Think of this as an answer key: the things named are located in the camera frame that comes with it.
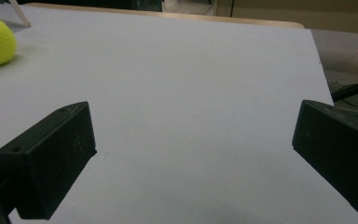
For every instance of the clear plastic container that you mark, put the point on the clear plastic container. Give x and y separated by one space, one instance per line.
3 12

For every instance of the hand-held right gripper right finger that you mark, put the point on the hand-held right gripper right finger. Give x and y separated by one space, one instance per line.
338 152

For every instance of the black metal stand leg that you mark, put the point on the black metal stand leg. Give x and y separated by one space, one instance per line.
354 88

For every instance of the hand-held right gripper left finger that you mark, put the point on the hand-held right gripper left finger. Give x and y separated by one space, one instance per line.
49 161

